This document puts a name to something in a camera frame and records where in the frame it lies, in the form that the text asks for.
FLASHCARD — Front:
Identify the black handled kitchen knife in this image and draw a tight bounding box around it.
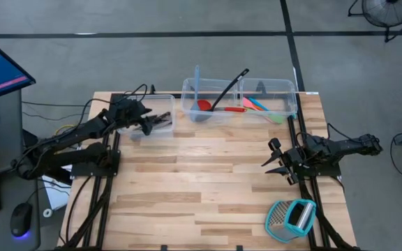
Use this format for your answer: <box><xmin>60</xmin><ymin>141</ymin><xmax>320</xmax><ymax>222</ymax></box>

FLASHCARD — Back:
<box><xmin>151</xmin><ymin>111</ymin><xmax>172</xmax><ymax>121</ymax></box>
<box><xmin>136</xmin><ymin>116</ymin><xmax>173</xmax><ymax>132</ymax></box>

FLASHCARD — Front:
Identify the grey computer desk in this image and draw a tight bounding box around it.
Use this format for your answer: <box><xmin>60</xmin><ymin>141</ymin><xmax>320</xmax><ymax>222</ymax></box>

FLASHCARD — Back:
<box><xmin>0</xmin><ymin>89</ymin><xmax>42</xmax><ymax>251</ymax></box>

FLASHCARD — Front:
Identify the red spoon with metal shaft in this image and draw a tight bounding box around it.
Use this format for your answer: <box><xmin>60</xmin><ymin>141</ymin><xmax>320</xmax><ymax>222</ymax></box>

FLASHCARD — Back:
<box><xmin>196</xmin><ymin>98</ymin><xmax>248</xmax><ymax>114</ymax></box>

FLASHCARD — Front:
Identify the teal box grater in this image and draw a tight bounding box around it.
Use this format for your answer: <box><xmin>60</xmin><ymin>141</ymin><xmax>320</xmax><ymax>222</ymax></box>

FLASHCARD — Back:
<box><xmin>265</xmin><ymin>198</ymin><xmax>318</xmax><ymax>244</ymax></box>

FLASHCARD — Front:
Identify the white paper sheet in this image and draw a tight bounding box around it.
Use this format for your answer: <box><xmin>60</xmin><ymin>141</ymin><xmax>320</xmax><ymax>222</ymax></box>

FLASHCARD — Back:
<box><xmin>41</xmin><ymin>163</ymin><xmax>73</xmax><ymax>211</ymax></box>

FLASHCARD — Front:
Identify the clear plastic bin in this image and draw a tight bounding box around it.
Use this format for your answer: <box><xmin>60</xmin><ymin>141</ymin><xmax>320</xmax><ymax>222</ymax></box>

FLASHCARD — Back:
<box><xmin>117</xmin><ymin>93</ymin><xmax>177</xmax><ymax>137</ymax></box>
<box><xmin>239</xmin><ymin>78</ymin><xmax>299</xmax><ymax>123</ymax></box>
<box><xmin>181</xmin><ymin>77</ymin><xmax>241</xmax><ymax>123</ymax></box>

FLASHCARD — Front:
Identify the pink silicone spatula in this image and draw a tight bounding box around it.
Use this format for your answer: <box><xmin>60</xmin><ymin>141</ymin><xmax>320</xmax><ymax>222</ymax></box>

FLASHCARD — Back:
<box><xmin>241</xmin><ymin>96</ymin><xmax>258</xmax><ymax>112</ymax></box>

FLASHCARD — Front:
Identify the teal silicone spatula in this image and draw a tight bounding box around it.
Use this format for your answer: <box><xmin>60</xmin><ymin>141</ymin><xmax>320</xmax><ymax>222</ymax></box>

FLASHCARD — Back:
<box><xmin>248</xmin><ymin>97</ymin><xmax>271</xmax><ymax>113</ymax></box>

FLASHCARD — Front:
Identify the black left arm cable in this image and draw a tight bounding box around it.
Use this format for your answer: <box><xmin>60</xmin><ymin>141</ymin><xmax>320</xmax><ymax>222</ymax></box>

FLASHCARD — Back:
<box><xmin>124</xmin><ymin>83</ymin><xmax>150</xmax><ymax>104</ymax></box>

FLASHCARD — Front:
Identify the black handled grey ladle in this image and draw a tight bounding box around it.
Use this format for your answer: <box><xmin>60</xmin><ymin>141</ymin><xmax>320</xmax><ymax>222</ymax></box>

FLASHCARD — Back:
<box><xmin>194</xmin><ymin>68</ymin><xmax>251</xmax><ymax>123</ymax></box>

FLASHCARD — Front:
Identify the grey silicone spoon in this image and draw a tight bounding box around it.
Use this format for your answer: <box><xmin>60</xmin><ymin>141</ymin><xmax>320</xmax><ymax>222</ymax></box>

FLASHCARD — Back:
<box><xmin>189</xmin><ymin>64</ymin><xmax>209</xmax><ymax>123</ymax></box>

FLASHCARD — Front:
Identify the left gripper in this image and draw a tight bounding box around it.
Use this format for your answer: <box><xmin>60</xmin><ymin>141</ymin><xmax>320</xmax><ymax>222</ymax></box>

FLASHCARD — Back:
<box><xmin>109</xmin><ymin>96</ymin><xmax>154</xmax><ymax>137</ymax></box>

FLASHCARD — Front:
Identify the green silicone spatula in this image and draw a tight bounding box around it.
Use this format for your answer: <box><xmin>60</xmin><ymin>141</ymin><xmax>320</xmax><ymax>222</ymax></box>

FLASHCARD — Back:
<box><xmin>262</xmin><ymin>109</ymin><xmax>287</xmax><ymax>126</ymax></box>

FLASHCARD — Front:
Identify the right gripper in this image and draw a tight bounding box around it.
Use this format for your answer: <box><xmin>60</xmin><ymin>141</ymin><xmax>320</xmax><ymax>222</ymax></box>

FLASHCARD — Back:
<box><xmin>261</xmin><ymin>137</ymin><xmax>314</xmax><ymax>186</ymax></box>

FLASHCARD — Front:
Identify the black floor fan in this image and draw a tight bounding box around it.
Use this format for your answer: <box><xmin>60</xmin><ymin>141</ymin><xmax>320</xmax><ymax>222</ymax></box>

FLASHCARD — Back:
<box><xmin>347</xmin><ymin>0</ymin><xmax>402</xmax><ymax>43</ymax></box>

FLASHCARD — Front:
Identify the black computer mouse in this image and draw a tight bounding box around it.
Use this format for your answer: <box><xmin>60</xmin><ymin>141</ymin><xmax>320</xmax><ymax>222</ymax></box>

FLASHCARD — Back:
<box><xmin>9</xmin><ymin>201</ymin><xmax>34</xmax><ymax>238</ymax></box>

